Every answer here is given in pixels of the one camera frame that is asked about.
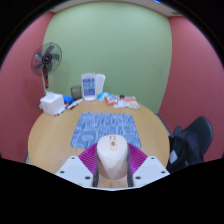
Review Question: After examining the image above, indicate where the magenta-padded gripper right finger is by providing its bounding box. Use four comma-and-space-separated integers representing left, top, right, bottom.
127, 143, 170, 188

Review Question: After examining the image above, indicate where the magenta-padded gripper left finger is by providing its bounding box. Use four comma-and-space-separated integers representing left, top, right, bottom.
54, 143, 100, 188

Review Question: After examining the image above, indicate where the white computer mouse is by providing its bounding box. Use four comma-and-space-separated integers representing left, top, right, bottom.
96, 134, 130, 181

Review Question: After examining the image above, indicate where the blue patterned mouse pad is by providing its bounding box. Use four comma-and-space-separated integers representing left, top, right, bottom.
69, 111, 142, 150

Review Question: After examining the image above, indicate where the black backpack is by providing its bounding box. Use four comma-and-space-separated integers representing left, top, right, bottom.
166, 125, 204, 174

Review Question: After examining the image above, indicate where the black and red marker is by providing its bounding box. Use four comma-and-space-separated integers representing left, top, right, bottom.
66, 98, 84, 111
54, 103, 70, 117

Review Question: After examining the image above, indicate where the white snack packet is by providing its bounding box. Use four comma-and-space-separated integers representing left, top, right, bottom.
114, 95, 141, 110

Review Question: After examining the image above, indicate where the blue whiteboard eraser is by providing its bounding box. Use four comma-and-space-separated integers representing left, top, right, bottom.
62, 95, 74, 104

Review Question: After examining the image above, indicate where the white tissue box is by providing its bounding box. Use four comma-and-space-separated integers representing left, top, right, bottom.
39, 91, 65, 116

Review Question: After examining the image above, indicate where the orange snack packet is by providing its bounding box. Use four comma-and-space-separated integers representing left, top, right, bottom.
105, 93, 120, 107

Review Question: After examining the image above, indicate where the light blue packet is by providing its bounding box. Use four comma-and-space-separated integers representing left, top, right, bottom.
97, 92, 109, 101

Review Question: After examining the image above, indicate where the black office chair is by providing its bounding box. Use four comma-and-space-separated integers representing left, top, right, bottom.
169, 115, 214, 168

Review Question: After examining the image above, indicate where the dark mesh pen cup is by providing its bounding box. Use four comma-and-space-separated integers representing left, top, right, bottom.
70, 85, 83, 100

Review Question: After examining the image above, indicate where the white plastic cup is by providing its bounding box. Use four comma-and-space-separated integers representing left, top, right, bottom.
95, 73, 106, 98

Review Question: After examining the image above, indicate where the black standing fan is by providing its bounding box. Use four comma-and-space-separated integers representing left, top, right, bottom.
30, 41, 63, 90

